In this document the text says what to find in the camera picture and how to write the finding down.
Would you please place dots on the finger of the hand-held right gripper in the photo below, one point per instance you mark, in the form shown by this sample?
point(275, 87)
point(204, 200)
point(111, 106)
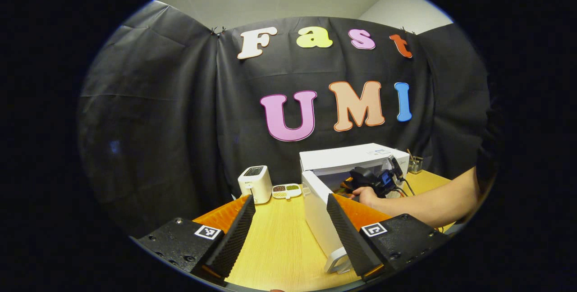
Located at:
point(348, 187)

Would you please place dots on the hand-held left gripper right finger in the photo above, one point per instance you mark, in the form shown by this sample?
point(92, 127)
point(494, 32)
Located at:
point(349, 242)

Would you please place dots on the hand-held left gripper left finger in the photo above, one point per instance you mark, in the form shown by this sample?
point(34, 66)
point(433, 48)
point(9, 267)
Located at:
point(234, 240)

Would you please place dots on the white microwave oven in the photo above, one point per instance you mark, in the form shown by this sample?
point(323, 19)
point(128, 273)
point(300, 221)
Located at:
point(342, 157)

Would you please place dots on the metal mesh utensil holder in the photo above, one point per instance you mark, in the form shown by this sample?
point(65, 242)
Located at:
point(415, 166)

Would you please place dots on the wooden stick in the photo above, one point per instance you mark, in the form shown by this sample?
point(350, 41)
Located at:
point(410, 153)

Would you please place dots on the white toaster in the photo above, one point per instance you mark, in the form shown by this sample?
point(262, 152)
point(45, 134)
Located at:
point(254, 186)

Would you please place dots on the white divided dish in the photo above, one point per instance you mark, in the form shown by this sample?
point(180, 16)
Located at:
point(286, 191)

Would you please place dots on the person's black shirt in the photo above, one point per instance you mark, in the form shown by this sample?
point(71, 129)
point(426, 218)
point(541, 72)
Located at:
point(487, 148)

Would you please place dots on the black backdrop cloth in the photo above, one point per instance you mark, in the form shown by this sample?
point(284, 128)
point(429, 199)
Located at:
point(180, 102)

